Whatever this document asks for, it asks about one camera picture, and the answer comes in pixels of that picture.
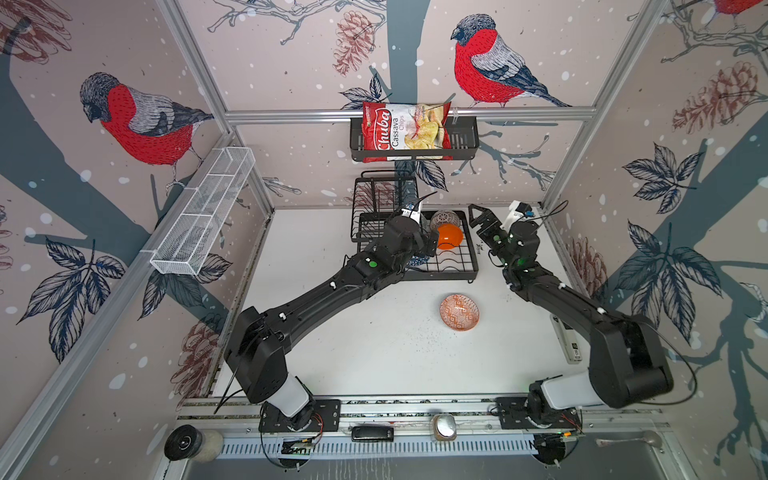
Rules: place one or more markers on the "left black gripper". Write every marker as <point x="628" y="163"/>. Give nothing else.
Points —
<point x="422" y="243"/>

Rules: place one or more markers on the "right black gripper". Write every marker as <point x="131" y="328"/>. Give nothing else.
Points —
<point x="494" y="226"/>

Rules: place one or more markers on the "orange plastic bowl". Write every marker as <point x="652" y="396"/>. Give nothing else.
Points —
<point x="450" y="236"/>

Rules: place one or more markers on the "white brown patterned bowl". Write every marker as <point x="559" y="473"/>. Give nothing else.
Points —
<point x="443" y="217"/>

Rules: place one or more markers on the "black wire dish rack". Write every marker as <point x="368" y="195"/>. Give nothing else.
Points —
<point x="377" y="196"/>

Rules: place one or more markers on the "red white patterned bowl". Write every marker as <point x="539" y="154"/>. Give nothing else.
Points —
<point x="459" y="312"/>

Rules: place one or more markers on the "dark blue patterned bowl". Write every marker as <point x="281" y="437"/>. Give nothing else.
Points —
<point x="418" y="261"/>

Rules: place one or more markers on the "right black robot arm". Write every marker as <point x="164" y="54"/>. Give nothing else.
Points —
<point x="627" y="364"/>

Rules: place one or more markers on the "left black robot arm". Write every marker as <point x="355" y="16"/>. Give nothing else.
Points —
<point x="259" y="342"/>

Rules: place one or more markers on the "red cassava chips bag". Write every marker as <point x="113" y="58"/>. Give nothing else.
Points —
<point x="390" y="127"/>

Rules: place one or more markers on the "silver round button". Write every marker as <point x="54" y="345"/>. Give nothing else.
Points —
<point x="444" y="427"/>

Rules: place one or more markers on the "small black box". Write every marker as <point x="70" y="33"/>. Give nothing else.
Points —
<point x="372" y="433"/>

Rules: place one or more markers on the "metal spoon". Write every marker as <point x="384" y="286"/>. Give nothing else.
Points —
<point x="648" y="437"/>

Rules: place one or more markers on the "black round knob device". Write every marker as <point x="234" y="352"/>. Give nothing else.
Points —
<point x="190" y="443"/>

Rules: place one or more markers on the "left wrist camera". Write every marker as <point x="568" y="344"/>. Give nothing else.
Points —
<point x="412" y="211"/>

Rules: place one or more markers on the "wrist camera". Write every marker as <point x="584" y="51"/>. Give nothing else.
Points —
<point x="517" y="210"/>
<point x="412" y="211"/>

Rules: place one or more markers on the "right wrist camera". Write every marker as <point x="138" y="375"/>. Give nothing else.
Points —
<point x="517" y="210"/>

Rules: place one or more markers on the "black wall shelf basket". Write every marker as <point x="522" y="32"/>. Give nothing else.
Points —
<point x="462" y="133"/>

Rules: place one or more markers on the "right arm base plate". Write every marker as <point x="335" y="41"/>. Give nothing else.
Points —
<point x="516" y="413"/>

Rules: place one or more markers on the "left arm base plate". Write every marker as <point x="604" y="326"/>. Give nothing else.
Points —
<point x="316" y="416"/>

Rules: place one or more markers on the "white wire wall basket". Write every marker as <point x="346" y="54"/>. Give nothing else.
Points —
<point x="192" y="236"/>

